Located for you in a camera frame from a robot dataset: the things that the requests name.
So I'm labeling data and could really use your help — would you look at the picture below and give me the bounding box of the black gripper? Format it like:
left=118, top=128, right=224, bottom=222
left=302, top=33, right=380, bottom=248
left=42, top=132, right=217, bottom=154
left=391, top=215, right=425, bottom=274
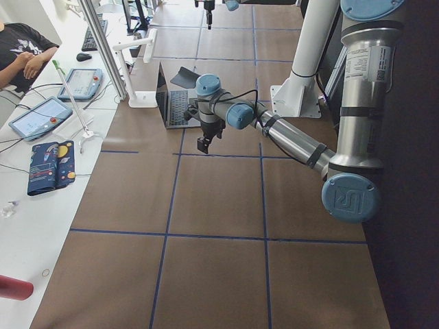
left=204, top=0, right=214, bottom=29
left=197, top=121, right=226, bottom=154

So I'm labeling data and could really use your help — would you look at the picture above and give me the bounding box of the grey laptop computer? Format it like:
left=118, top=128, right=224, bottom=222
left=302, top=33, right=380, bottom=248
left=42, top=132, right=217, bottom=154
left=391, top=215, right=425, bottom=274
left=156, top=63, right=200, bottom=129

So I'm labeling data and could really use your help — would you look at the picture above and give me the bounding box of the black mouse pad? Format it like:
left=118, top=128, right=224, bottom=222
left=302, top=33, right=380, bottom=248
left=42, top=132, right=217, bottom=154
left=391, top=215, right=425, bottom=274
left=171, top=66, right=200, bottom=89

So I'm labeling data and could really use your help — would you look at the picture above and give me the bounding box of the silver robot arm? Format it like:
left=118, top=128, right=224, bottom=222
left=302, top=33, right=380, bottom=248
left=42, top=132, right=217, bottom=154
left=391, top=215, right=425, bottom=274
left=194, top=0, right=240, bottom=30
left=185, top=1, right=407, bottom=223

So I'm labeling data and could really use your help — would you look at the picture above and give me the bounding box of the white desk lamp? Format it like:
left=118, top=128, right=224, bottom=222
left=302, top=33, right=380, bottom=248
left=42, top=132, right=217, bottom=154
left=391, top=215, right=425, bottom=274
left=112, top=28, right=162, bottom=109

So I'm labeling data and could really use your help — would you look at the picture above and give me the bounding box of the black computer mouse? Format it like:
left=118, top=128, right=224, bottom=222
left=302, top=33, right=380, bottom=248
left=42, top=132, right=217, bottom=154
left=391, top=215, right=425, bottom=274
left=76, top=53, right=92, bottom=62

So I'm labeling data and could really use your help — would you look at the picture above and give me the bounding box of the black keyboard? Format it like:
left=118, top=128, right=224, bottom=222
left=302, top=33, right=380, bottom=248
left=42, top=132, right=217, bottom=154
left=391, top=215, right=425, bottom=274
left=81, top=19, right=109, bottom=53

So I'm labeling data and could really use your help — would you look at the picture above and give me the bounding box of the blue teach pendant far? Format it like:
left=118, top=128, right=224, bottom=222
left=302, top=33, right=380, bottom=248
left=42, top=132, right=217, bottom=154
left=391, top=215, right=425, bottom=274
left=63, top=69, right=103, bottom=101

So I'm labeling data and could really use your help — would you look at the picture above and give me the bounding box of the blue teach pendant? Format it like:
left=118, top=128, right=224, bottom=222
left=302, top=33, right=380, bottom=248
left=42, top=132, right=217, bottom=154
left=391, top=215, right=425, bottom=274
left=63, top=69, right=103, bottom=101
left=8, top=97, right=73, bottom=141

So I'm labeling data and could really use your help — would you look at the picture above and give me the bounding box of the dark blue space pouch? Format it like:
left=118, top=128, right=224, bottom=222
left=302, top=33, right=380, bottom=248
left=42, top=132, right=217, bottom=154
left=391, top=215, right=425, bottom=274
left=27, top=141, right=75, bottom=196

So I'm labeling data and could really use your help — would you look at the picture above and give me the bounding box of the blue teach pendant near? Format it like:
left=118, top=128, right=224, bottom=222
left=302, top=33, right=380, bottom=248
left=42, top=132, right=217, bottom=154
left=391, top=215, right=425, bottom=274
left=8, top=97, right=73, bottom=141

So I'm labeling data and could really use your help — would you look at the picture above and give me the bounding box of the seated person in black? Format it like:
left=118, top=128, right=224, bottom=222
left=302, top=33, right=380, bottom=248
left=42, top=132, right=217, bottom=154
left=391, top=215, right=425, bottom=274
left=1, top=23, right=59, bottom=93

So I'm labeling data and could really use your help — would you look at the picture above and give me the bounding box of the red bottle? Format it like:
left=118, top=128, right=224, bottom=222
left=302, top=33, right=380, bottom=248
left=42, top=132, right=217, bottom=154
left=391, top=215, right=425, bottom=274
left=0, top=275, right=34, bottom=301

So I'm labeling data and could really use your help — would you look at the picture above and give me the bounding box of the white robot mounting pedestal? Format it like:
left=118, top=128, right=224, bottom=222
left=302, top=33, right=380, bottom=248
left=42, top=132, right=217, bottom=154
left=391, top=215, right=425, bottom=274
left=270, top=0, right=340, bottom=119

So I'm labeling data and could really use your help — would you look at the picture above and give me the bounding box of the aluminium frame post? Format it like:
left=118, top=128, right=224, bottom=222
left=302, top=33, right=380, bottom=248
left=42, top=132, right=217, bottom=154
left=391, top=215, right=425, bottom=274
left=78, top=0, right=127, bottom=101

